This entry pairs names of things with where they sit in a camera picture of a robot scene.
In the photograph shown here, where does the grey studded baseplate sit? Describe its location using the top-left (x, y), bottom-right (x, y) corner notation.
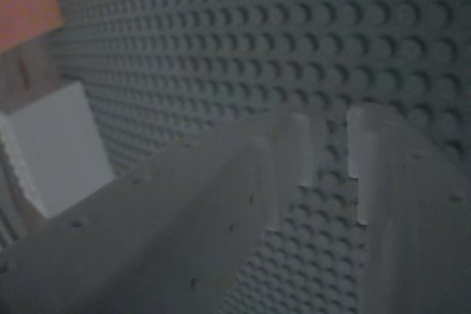
top-left (0, 0), bottom-right (471, 314)

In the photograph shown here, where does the grey brick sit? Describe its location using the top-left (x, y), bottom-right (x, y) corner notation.
top-left (0, 81), bottom-right (117, 220)

